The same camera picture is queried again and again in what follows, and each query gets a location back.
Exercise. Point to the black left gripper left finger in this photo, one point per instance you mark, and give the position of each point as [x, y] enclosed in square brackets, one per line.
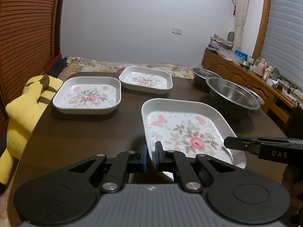
[122, 166]

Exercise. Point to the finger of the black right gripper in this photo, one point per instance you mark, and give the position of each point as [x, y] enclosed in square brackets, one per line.
[250, 145]

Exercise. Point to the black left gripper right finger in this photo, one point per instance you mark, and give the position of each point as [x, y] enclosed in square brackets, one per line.
[178, 164]

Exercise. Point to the floral square plate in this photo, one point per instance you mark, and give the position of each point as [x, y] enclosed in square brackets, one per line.
[188, 127]
[88, 95]
[146, 80]

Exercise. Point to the medium steel bowl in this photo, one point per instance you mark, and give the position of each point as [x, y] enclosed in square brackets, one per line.
[258, 98]

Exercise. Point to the large steel bowl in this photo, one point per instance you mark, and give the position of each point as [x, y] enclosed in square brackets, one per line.
[230, 99]

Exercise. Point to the wooden sideboard cabinet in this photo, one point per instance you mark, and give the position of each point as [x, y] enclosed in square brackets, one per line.
[276, 102]

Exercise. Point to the small steel bowl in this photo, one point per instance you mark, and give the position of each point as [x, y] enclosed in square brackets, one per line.
[200, 76]

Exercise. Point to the grey window blind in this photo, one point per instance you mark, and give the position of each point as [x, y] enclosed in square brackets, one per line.
[282, 46]

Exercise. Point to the floral bed quilt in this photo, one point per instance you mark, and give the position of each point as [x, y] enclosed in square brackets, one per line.
[76, 65]

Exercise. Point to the yellow plush toy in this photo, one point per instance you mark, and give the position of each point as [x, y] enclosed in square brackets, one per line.
[24, 113]

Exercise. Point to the beige curtain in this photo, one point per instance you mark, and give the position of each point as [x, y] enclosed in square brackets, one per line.
[240, 20]

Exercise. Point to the wooden louvered wardrobe door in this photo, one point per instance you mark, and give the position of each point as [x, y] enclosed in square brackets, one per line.
[30, 44]

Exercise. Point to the white wall switch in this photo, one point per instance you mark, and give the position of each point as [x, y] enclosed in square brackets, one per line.
[177, 31]

